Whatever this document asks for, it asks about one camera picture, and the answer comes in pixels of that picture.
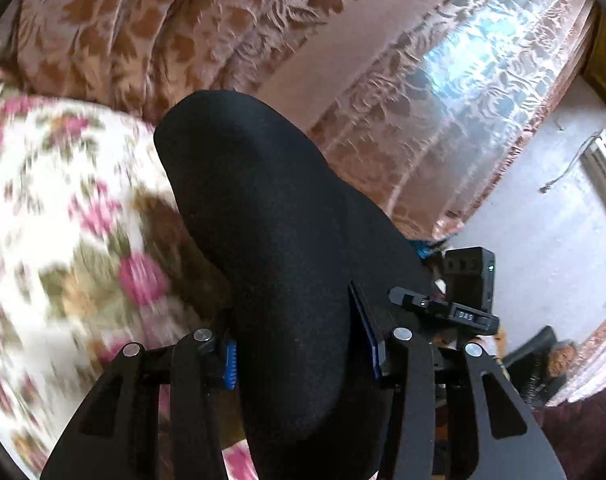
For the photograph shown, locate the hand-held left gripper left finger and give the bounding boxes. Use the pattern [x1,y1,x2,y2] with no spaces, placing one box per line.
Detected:
[40,329,241,480]

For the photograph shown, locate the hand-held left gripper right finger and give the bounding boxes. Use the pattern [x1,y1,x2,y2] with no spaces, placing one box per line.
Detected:
[348,280,567,480]

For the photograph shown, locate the black pants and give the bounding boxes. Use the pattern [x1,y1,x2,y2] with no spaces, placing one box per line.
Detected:
[153,89,436,480]

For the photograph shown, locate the blue fringed cloth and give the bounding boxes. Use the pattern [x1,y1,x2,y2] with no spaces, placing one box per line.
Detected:
[410,237,455,262]

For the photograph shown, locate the pink patterned cloth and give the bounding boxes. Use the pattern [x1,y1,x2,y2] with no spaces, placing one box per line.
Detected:
[565,307,606,403]

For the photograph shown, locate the floral blanket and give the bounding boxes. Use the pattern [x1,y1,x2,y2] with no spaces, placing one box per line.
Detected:
[0,82,264,480]

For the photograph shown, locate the brown patterned curtain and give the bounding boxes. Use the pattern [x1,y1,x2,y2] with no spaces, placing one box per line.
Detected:
[0,0,596,241]

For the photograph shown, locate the wall cable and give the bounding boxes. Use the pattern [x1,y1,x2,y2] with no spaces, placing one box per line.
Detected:
[539,132,602,194]

